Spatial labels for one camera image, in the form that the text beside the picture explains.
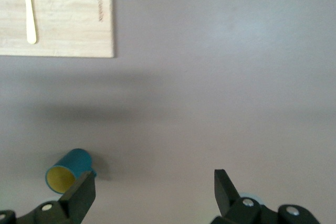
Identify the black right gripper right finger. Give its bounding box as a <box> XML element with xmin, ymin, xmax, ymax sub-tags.
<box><xmin>209</xmin><ymin>169</ymin><xmax>322</xmax><ymax>224</ymax></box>

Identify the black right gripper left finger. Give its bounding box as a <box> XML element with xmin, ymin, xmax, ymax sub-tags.
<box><xmin>0</xmin><ymin>170</ymin><xmax>97</xmax><ymax>224</ymax></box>

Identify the teal cup yellow inside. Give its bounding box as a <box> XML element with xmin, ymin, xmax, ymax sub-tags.
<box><xmin>45</xmin><ymin>148</ymin><xmax>98</xmax><ymax>195</ymax></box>

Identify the wooden cutting board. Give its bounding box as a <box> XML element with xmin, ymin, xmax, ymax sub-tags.
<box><xmin>0</xmin><ymin>0</ymin><xmax>115</xmax><ymax>58</ymax></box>

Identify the yellow plastic fork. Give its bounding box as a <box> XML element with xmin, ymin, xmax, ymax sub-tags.
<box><xmin>19</xmin><ymin>0</ymin><xmax>37</xmax><ymax>45</ymax></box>

